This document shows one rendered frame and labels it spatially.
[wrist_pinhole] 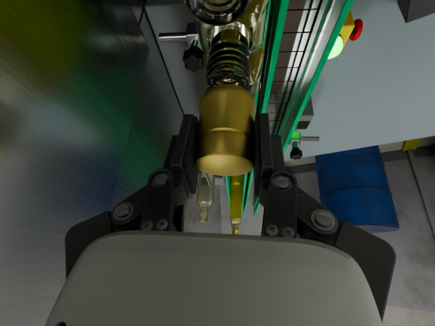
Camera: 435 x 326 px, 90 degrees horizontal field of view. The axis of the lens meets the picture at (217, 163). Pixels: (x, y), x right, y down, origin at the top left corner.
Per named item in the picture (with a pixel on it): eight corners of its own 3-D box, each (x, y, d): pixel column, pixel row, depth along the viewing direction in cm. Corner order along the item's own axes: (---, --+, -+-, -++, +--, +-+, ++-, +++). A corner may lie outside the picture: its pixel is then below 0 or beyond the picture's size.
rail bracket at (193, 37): (164, -11, 33) (147, 53, 28) (208, -14, 32) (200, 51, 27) (171, 16, 37) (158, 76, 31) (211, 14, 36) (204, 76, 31)
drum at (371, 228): (377, 150, 255) (398, 234, 218) (318, 160, 288) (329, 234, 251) (377, 122, 206) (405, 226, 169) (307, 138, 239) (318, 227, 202)
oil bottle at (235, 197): (231, 182, 116) (229, 238, 105) (241, 182, 115) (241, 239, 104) (231, 185, 121) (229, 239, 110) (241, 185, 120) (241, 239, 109)
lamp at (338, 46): (322, 32, 43) (323, 43, 42) (345, 32, 43) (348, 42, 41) (314, 52, 47) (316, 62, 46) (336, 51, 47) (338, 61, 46)
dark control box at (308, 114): (285, 94, 70) (287, 115, 67) (311, 93, 69) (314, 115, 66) (281, 109, 78) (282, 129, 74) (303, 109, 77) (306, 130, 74)
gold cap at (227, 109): (195, 84, 13) (186, 152, 11) (257, 83, 12) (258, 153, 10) (204, 119, 16) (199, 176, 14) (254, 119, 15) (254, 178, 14)
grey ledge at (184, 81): (153, -28, 39) (141, 13, 34) (202, -31, 38) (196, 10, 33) (210, 169, 126) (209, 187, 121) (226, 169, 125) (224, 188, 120)
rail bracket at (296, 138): (289, 108, 57) (292, 154, 52) (317, 108, 56) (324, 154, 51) (285, 117, 61) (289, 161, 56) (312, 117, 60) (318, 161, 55)
